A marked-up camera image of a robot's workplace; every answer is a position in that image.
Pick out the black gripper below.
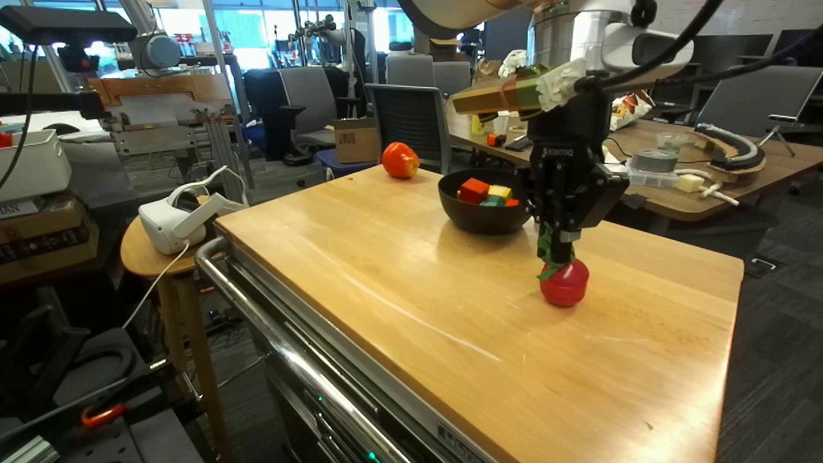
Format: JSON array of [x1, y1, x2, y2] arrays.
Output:
[[524, 82, 632, 267]]

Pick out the red toy radish green leaves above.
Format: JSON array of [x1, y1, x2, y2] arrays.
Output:
[[535, 244, 592, 312]]

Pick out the black bowl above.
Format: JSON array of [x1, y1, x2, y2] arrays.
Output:
[[434, 167, 535, 238]]

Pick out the long black keyboard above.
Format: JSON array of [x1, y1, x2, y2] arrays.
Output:
[[502, 131, 535, 154]]

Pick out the white power adapter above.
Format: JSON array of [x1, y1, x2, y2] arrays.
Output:
[[673, 171, 741, 209]]

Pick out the chips bag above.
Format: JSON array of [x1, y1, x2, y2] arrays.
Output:
[[609, 89, 658, 134]]

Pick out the white mesh helmet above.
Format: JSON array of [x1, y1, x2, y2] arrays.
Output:
[[497, 46, 532, 82]]

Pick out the dark office chair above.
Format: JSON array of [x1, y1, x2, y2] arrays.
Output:
[[367, 82, 454, 175]]

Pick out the brown wooden desk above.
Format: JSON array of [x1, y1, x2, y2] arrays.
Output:
[[444, 90, 823, 227]]

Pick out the curved white black device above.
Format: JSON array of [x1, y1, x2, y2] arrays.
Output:
[[692, 121, 768, 175]]

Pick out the cardboard box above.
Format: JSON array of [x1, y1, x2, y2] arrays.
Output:
[[332, 116, 384, 167]]

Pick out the black monitor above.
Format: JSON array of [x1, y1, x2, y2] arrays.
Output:
[[768, 28, 823, 69], [695, 34, 776, 68]]

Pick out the grey metal tool cart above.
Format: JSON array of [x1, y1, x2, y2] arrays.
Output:
[[192, 235, 503, 463]]

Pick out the white VR headset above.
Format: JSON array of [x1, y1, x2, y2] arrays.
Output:
[[137, 166, 251, 257]]

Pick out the round wooden stool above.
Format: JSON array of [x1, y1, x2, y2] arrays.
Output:
[[119, 215, 233, 463]]

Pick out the white printer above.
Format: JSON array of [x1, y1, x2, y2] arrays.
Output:
[[0, 126, 74, 206]]

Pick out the black flat panel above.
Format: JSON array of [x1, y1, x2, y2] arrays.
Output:
[[0, 5, 139, 46]]

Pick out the wrist camera with beige mount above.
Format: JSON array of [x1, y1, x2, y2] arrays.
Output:
[[449, 56, 596, 118]]

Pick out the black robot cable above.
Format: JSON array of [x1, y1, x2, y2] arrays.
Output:
[[598, 0, 823, 99]]

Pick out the steel cart handle bar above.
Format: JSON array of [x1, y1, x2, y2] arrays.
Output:
[[192, 238, 414, 463]]

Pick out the white headset cable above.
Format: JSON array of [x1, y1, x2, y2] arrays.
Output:
[[119, 240, 195, 334]]

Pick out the orange clamp handle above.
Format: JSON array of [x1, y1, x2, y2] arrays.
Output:
[[80, 402, 128, 433]]

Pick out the black metal stand frame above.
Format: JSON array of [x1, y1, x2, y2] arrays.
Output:
[[0, 281, 204, 463]]

